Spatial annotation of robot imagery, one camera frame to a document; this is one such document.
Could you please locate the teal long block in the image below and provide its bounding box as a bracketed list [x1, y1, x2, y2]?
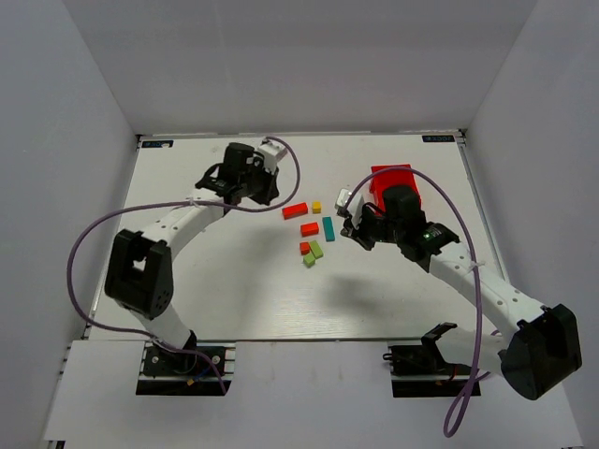
[322, 216, 335, 242]

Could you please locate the red long block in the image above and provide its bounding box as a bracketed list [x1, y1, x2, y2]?
[282, 202, 309, 220]

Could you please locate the red plastic tray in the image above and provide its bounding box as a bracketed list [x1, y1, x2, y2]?
[369, 170, 419, 210]

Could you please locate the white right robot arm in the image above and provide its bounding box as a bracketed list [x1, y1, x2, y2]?
[335, 185, 582, 400]

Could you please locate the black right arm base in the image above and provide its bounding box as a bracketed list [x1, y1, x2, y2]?
[382, 323, 471, 398]

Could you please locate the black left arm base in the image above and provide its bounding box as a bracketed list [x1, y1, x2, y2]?
[136, 343, 236, 397]

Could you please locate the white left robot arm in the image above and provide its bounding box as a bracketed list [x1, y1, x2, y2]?
[104, 139, 287, 350]

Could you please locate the light green long block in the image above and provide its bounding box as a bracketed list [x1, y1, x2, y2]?
[309, 240, 324, 259]

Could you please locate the red wide block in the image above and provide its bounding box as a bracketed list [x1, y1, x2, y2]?
[300, 222, 320, 237]

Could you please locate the orange square block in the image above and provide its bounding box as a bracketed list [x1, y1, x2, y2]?
[299, 242, 311, 255]

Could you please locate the light green small block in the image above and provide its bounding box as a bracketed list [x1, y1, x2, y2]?
[303, 253, 316, 268]

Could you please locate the left corner label sticker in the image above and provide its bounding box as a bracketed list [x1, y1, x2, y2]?
[141, 140, 174, 149]

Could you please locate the corner label sticker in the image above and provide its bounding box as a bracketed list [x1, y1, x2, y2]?
[422, 135, 455, 143]
[141, 140, 174, 149]

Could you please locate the right corner label sticker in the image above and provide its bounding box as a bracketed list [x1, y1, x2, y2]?
[422, 135, 455, 143]

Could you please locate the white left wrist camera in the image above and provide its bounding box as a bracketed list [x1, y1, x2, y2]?
[256, 140, 287, 172]

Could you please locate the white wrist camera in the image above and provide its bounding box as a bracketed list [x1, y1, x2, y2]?
[335, 188, 364, 220]
[256, 140, 287, 172]

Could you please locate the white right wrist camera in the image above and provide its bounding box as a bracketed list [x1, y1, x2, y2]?
[335, 188, 364, 220]

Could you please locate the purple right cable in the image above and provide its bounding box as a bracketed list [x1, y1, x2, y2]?
[348, 167, 492, 439]

